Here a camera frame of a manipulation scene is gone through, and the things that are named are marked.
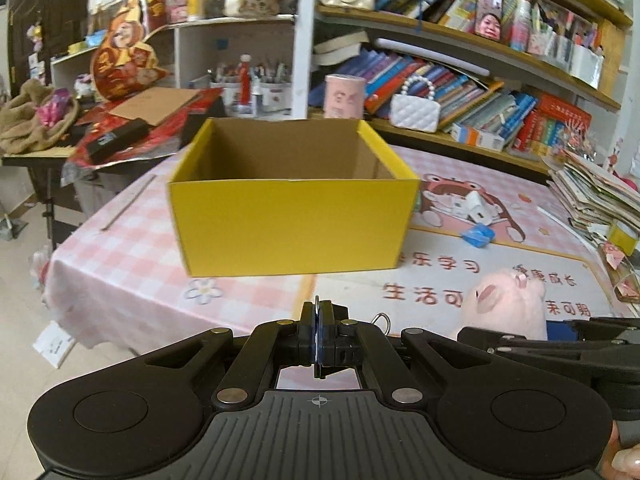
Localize pastel striped bottle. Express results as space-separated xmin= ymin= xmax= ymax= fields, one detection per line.
xmin=509 ymin=0 xmax=532 ymax=54

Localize wooden bookshelf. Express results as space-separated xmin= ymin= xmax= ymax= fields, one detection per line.
xmin=309 ymin=0 xmax=637 ymax=177

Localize person's right hand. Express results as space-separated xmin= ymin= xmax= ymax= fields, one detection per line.
xmin=601 ymin=422 xmax=640 ymax=480

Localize shiny pink wrapper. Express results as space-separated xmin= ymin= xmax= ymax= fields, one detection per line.
xmin=37 ymin=88 xmax=77 ymax=129

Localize white shelf unit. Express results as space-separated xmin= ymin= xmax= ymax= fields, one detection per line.
xmin=50 ymin=14 xmax=301 ymax=117

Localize dark wooden door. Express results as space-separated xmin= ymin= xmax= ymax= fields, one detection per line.
xmin=6 ymin=0 xmax=94 ymax=87

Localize white pillar post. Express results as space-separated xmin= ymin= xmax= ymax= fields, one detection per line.
xmin=290 ymin=0 xmax=322 ymax=120

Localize white pen holder with pens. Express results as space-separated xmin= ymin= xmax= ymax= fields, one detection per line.
xmin=208 ymin=61 xmax=294 ymax=114

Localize red fortune figure cutout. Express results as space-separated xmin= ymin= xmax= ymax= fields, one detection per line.
xmin=89 ymin=0 xmax=172 ymax=102

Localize long black box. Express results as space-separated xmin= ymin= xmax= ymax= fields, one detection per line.
xmin=84 ymin=118 xmax=152 ymax=164

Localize yellow cardboard box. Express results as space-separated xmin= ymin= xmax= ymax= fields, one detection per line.
xmin=167 ymin=117 xmax=422 ymax=279

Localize white and orange carton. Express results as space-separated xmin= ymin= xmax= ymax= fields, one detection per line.
xmin=449 ymin=122 xmax=507 ymax=152

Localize white pen organiser boxes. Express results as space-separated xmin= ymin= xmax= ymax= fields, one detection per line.
xmin=530 ymin=0 xmax=607 ymax=92

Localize brown cardboard envelope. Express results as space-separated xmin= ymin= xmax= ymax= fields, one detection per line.
xmin=106 ymin=86 xmax=204 ymax=127

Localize thin metal rod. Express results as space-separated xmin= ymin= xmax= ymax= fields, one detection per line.
xmin=99 ymin=175 xmax=158 ymax=232

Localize small blue plastic case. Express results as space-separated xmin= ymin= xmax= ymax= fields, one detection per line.
xmin=462 ymin=223 xmax=494 ymax=250

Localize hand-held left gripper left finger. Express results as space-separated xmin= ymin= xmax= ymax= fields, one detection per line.
xmin=132 ymin=302 xmax=323 ymax=409

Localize red bottle figure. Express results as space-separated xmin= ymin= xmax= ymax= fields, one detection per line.
xmin=238 ymin=54 xmax=254 ymax=107

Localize white quilted pearl handbag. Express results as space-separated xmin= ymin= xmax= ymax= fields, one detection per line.
xmin=389 ymin=76 xmax=442 ymax=134

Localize pile of papers and booklets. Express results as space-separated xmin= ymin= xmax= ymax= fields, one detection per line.
xmin=546 ymin=147 xmax=640 ymax=235

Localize smartphone with lit screen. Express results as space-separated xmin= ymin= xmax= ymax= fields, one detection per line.
xmin=473 ymin=0 xmax=504 ymax=41

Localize black side table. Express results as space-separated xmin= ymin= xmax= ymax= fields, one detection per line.
xmin=1 ymin=152 xmax=87 ymax=257

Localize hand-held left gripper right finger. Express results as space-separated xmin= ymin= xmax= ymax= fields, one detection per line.
xmin=322 ymin=302 xmax=503 ymax=409

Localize large light pink plush pig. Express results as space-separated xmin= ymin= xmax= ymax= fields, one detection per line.
xmin=459 ymin=267 xmax=550 ymax=342

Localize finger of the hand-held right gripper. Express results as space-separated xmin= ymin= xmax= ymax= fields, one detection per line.
xmin=546 ymin=316 xmax=640 ymax=343
xmin=457 ymin=326 xmax=640 ymax=368

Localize set of red books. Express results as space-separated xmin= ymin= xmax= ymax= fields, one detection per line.
xmin=512 ymin=92 xmax=594 ymax=159

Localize pink printed cylinder tin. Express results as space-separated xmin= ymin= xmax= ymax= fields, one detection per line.
xmin=324 ymin=75 xmax=367 ymax=120

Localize row of leaning colourful books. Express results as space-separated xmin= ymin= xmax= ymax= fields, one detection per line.
xmin=310 ymin=47 xmax=539 ymax=137

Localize red wrapping paper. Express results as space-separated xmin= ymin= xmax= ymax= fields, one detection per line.
xmin=64 ymin=86 xmax=227 ymax=172

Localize pile of lying books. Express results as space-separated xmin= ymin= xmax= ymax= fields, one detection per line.
xmin=312 ymin=30 xmax=372 ymax=67

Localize white paper sheet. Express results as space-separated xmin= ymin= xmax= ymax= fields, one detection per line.
xmin=31 ymin=321 xmax=77 ymax=369

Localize brown fleece cloth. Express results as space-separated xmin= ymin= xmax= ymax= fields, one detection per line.
xmin=0 ymin=78 xmax=82 ymax=154

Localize white tube lamp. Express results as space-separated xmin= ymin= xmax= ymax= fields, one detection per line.
xmin=374 ymin=36 xmax=489 ymax=79

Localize small white toy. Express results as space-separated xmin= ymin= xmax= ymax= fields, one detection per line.
xmin=451 ymin=198 xmax=497 ymax=226

